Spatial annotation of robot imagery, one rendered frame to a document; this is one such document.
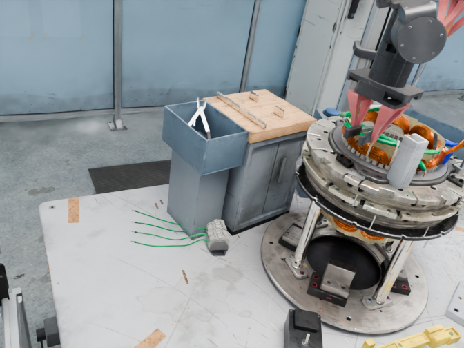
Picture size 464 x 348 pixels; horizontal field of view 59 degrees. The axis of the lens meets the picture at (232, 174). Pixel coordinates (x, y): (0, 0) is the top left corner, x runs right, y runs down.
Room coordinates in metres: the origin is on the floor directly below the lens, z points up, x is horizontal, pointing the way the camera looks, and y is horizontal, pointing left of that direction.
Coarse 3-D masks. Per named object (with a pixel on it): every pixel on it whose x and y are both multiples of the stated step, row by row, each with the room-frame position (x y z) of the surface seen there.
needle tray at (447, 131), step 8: (408, 112) 1.09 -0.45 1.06; (416, 112) 1.07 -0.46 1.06; (424, 120) 1.06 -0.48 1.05; (432, 120) 1.04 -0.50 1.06; (432, 128) 1.04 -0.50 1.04; (440, 128) 1.03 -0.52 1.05; (448, 128) 1.02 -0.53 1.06; (456, 128) 1.00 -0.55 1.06; (448, 136) 1.01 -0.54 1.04; (456, 136) 1.00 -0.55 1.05; (456, 152) 0.90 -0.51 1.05
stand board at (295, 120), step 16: (240, 96) 0.96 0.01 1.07; (272, 96) 1.00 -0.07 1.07; (224, 112) 0.85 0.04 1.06; (256, 112) 0.88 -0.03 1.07; (272, 112) 0.90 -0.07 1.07; (288, 112) 0.91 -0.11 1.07; (256, 128) 0.79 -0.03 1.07; (272, 128) 0.81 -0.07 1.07; (288, 128) 0.84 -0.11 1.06; (304, 128) 0.88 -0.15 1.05
